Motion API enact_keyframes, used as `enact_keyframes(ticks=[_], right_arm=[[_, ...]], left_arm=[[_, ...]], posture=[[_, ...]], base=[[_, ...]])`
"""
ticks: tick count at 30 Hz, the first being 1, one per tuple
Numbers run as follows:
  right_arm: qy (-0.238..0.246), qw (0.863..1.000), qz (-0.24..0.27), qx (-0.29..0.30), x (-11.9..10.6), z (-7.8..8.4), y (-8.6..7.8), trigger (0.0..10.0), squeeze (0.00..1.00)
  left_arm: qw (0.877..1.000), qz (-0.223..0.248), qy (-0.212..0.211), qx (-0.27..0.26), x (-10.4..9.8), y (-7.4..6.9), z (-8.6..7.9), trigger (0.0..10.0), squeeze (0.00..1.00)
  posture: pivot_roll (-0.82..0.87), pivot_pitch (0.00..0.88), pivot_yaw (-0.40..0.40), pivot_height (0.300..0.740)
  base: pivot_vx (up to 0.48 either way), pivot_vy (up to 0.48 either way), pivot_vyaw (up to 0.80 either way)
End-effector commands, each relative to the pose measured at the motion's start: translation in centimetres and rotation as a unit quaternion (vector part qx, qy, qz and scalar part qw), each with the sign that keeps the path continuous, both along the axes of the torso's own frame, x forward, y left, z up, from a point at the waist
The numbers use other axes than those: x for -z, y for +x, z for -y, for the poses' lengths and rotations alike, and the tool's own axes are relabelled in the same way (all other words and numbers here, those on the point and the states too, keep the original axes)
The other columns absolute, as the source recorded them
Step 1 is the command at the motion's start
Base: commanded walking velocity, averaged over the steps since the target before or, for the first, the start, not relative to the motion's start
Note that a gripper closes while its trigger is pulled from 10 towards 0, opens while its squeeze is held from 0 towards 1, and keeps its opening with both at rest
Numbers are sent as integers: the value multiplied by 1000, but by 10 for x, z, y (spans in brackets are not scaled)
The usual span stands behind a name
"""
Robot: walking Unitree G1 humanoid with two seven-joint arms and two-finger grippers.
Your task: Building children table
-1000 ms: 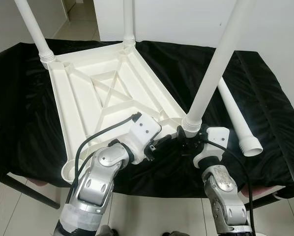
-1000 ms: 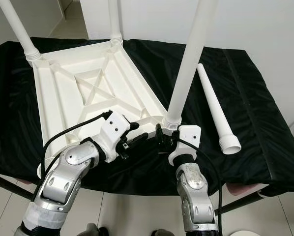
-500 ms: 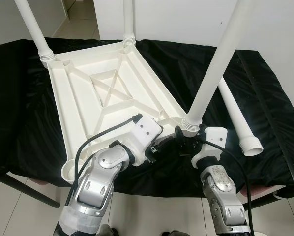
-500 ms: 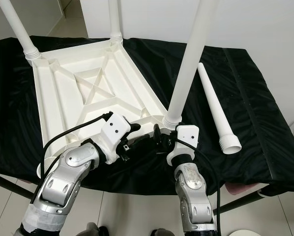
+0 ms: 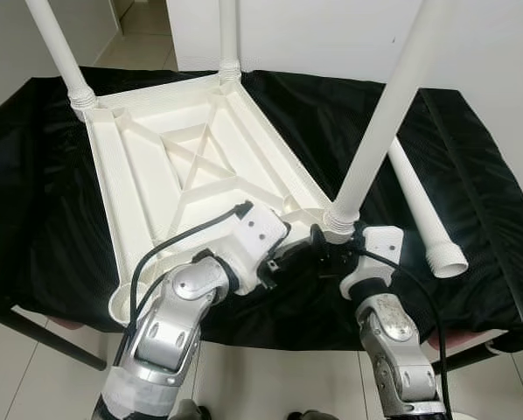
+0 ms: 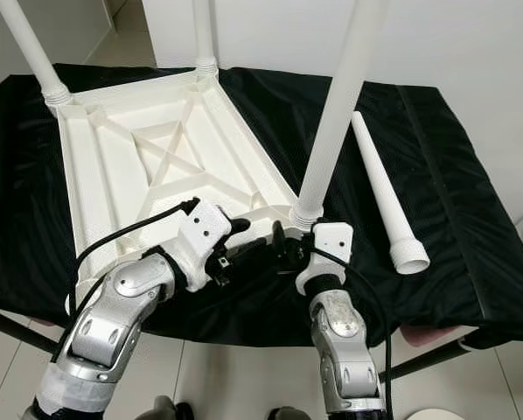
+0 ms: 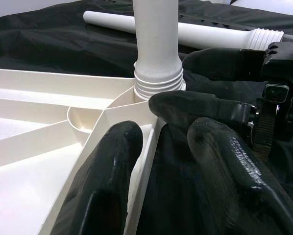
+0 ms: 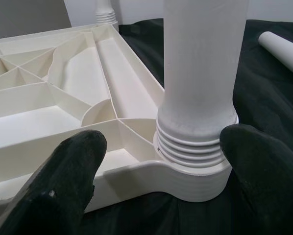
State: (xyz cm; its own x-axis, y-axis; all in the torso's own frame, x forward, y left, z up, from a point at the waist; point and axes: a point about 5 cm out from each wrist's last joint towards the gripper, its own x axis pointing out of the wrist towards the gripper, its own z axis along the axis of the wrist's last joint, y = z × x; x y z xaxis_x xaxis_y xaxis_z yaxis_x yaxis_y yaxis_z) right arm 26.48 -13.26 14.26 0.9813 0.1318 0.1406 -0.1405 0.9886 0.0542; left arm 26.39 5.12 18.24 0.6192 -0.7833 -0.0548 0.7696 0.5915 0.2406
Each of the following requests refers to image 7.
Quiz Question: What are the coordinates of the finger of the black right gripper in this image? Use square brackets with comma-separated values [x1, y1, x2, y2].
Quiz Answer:
[148, 90, 256, 134]
[183, 47, 266, 81]

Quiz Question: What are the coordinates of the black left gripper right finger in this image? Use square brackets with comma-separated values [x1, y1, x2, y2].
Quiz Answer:
[187, 117, 293, 235]

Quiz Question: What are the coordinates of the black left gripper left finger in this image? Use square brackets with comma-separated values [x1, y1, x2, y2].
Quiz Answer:
[48, 121, 144, 235]

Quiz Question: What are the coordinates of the white plastic table leg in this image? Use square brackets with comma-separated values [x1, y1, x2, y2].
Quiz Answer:
[83, 10, 284, 51]
[133, 0, 186, 101]

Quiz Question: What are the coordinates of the white plastic table top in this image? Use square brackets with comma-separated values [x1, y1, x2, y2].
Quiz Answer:
[0, 68, 186, 235]

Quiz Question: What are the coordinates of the black cloth table cover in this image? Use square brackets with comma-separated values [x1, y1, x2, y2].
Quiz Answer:
[0, 0, 293, 235]

